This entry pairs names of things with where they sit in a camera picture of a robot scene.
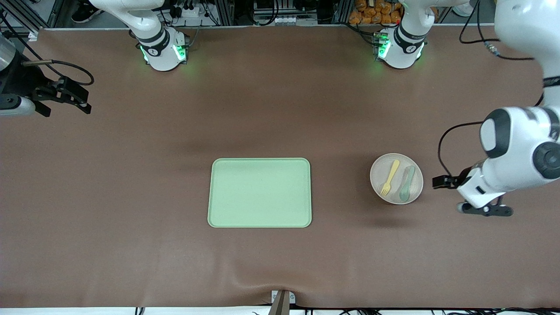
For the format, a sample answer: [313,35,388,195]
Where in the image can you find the round beige plate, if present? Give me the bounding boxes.
[370,153,424,205]

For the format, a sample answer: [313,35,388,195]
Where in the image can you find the yellow plastic fork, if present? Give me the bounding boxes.
[380,160,400,197]

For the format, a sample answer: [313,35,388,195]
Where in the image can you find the green plastic spoon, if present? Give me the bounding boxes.
[399,165,416,202]

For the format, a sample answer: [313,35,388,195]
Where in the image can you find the brown table mat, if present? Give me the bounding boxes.
[0,25,560,309]

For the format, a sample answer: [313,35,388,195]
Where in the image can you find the white power strip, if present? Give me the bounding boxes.
[174,5,202,18]

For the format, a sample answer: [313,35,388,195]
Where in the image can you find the white shoe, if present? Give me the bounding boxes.
[453,0,474,17]

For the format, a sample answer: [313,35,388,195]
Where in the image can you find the orange packaged snacks pile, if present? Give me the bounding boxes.
[349,0,403,25]

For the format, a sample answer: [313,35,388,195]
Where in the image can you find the light green rectangular tray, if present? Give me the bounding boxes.
[207,157,312,228]

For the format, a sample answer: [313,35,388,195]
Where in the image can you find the white terminal block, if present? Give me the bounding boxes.
[274,16,318,25]

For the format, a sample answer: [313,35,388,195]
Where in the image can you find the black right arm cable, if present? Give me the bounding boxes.
[0,11,95,87]

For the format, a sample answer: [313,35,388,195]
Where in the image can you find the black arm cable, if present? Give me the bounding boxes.
[438,0,545,178]
[0,11,95,87]

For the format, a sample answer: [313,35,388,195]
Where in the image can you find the aluminium frame rail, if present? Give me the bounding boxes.
[0,0,57,41]

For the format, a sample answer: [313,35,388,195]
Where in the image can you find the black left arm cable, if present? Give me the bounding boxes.
[438,0,545,178]

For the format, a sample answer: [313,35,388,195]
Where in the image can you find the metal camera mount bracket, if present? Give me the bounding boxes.
[268,290,296,315]

